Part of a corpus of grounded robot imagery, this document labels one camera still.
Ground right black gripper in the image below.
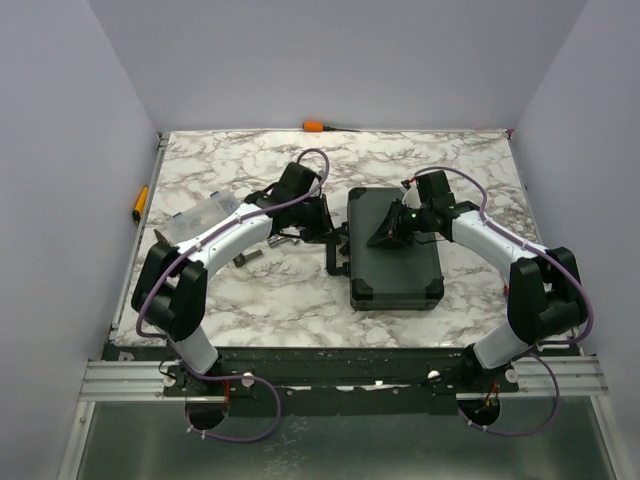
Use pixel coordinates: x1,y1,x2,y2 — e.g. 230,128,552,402
369,203,431,253

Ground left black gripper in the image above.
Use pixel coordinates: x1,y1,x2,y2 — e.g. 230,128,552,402
292,194,342,245

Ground black poker set case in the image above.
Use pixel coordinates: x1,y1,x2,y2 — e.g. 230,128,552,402
325,187,444,311

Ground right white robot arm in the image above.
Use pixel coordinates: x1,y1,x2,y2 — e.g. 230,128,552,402
367,167,594,392

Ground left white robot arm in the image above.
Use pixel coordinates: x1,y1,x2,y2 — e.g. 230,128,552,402
131,160,333,395

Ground chrome faucet tap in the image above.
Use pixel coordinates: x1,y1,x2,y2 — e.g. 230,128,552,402
268,236,300,248

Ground grey metal clamp bar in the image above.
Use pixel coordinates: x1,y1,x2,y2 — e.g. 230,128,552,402
233,250,263,268

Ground orange screwdriver at back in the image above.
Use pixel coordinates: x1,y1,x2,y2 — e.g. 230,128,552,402
302,121,358,133

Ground clear plastic parts box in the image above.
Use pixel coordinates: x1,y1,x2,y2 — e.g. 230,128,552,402
160,189,240,244

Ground orange tool at left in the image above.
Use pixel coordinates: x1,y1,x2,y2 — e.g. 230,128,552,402
131,185,149,224

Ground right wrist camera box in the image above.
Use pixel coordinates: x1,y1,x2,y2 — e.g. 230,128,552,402
402,181,421,209

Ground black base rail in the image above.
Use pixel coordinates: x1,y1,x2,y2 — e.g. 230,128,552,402
101,344,517,419

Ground yellow handled pliers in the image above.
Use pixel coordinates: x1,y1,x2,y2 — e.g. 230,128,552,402
153,229,171,245

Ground aluminium extrusion rail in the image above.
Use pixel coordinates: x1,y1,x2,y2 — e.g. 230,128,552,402
79,356,609,403

